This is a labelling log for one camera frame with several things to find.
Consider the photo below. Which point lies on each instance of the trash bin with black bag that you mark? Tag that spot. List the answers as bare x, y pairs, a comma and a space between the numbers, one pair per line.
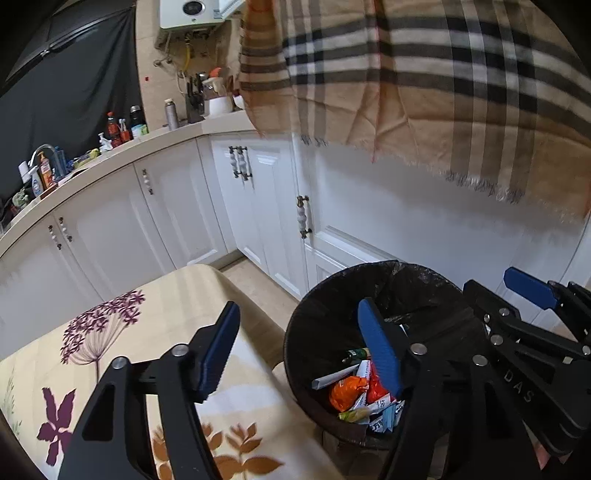
323, 323

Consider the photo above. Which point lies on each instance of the green and yellow packet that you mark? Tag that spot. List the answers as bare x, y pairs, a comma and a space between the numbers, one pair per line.
85, 158

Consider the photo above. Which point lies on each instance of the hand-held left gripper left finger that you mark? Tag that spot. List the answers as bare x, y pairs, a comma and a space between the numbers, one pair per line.
219, 350

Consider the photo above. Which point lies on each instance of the small green plant figurine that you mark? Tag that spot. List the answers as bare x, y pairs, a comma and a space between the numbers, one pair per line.
20, 199

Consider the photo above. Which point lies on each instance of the chrome faucet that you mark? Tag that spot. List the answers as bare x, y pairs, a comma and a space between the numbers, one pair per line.
44, 147

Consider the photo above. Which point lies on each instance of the brown bottle with green label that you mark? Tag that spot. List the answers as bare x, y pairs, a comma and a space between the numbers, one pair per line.
355, 354

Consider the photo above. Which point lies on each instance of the black knife block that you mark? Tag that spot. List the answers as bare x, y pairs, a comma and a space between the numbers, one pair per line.
195, 104

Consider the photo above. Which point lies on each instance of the plaid beige cloth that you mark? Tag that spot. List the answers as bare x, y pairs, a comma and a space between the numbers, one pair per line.
415, 92

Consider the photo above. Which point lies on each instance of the yellow snack wrapper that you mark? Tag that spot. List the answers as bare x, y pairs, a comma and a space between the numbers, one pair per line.
355, 414

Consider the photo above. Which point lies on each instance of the white water heater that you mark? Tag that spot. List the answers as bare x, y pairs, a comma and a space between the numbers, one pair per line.
189, 11

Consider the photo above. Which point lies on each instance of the white kitchen base cabinets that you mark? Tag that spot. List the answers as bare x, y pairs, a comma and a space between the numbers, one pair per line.
184, 207

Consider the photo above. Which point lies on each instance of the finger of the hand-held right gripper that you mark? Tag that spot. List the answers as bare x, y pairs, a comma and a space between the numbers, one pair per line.
485, 300
531, 288

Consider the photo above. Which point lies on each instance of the white paper strip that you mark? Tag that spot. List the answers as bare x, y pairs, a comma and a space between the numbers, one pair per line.
334, 377

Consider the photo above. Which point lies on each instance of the white pump bottle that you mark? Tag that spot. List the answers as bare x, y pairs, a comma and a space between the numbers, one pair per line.
105, 144

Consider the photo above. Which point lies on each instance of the white blender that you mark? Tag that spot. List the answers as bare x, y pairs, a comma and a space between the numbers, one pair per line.
219, 104

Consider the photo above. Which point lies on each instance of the dark bottle with red cap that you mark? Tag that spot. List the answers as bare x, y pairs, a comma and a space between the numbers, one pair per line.
113, 131

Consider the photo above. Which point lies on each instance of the orange plastic bag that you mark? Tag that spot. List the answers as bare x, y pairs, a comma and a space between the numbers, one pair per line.
347, 392

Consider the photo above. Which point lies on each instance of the light blue sachet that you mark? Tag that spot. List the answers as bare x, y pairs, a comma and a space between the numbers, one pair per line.
383, 417

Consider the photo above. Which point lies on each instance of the red plastic bag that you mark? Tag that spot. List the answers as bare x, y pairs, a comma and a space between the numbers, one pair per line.
376, 390

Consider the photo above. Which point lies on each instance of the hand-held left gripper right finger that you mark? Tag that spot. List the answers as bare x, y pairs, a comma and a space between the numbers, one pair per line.
381, 350

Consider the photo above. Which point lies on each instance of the white detergent bottle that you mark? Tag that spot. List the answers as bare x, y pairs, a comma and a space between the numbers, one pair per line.
33, 184

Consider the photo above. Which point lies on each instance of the orange dish soap bottle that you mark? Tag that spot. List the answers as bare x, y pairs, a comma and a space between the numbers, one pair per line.
46, 173

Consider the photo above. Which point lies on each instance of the black curtain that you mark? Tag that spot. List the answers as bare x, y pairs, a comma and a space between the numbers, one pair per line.
69, 92

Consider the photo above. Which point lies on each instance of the steel bottle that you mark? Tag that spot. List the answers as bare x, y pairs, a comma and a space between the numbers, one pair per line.
171, 115

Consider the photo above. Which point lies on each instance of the dark thermos bottle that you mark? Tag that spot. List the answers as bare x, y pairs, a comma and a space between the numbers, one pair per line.
137, 122

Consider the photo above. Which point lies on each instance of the floral tablecloth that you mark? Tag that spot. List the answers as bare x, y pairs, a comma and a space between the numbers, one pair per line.
138, 286

